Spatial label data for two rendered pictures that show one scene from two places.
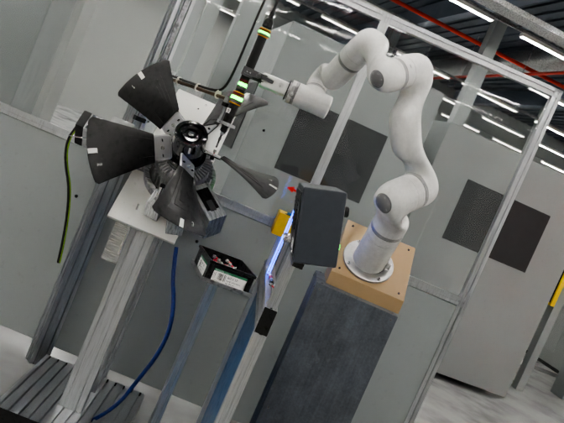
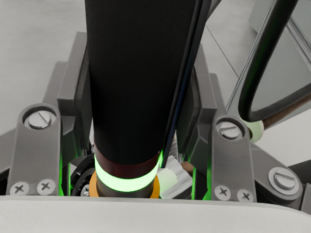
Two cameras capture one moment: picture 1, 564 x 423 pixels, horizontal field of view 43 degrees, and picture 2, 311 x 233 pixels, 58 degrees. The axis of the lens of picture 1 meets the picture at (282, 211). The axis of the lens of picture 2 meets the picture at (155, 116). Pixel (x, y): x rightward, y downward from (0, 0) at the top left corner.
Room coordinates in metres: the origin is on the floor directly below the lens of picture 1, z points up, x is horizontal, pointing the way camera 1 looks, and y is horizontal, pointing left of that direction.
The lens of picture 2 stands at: (2.58, 0.22, 1.58)
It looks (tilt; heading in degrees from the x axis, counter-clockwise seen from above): 48 degrees down; 84
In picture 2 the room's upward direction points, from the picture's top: 10 degrees clockwise
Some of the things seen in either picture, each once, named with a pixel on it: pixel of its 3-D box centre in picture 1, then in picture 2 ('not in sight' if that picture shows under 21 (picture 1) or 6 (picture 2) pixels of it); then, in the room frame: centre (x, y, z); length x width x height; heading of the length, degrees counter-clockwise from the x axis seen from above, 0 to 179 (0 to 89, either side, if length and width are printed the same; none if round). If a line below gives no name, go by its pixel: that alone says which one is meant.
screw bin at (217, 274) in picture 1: (223, 269); not in sight; (2.42, 0.10, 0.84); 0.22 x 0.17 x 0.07; 19
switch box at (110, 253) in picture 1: (125, 235); not in sight; (2.90, 0.55, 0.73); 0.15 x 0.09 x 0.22; 3
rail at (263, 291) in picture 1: (266, 291); not in sight; (2.50, -0.06, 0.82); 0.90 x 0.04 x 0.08; 3
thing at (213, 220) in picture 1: (205, 210); not in sight; (2.61, 0.26, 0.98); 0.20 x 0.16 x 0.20; 3
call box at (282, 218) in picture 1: (285, 227); not in sight; (2.89, -0.04, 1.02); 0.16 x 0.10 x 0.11; 3
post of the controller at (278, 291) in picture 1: (284, 277); not in sight; (2.07, -0.08, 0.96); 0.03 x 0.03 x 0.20; 3
